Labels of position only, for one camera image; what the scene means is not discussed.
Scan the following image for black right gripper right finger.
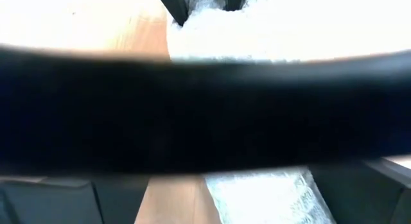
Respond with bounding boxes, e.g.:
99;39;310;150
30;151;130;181
308;159;411;224

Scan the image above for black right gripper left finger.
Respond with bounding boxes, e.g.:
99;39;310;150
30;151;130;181
0;175;150;224

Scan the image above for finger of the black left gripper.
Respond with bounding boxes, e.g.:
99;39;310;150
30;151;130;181
223;0;250;12
155;0;191;27

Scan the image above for grey waffle microfiber towel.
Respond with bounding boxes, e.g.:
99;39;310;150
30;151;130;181
166;0;411;224

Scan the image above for black right camera cable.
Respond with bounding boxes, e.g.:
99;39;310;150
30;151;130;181
0;44;411;178

